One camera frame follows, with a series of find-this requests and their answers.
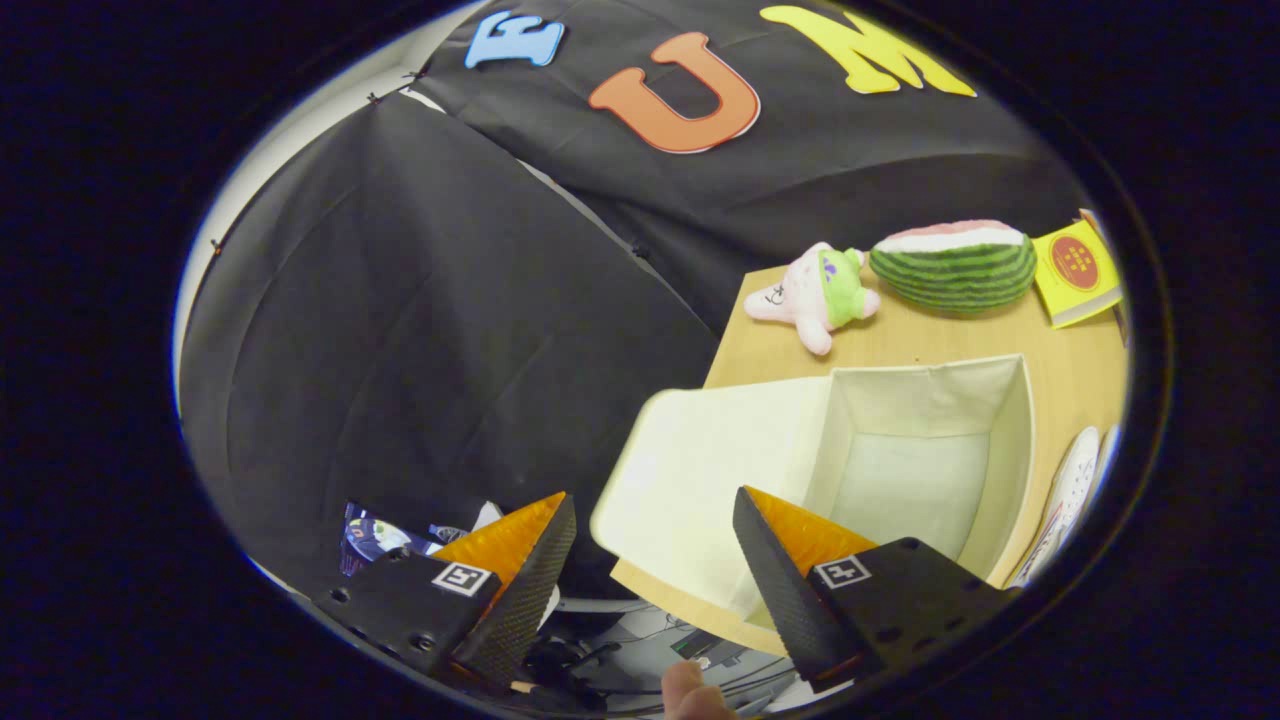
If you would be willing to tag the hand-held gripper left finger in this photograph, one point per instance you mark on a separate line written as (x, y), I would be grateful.
(520, 600)

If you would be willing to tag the watermelon slice plush toy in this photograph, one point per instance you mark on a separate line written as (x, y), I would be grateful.
(955, 270)

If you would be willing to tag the blue printed packet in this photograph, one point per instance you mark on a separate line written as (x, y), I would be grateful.
(375, 540)

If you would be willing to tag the cream fabric storage box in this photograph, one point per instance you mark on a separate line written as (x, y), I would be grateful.
(900, 480)

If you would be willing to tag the yellow book with red circle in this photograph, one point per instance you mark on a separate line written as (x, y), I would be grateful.
(1075, 270)

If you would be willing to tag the pink star plush toy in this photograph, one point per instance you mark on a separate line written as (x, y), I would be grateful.
(810, 295)

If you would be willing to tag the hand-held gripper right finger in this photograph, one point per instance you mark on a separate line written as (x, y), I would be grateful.
(785, 600)

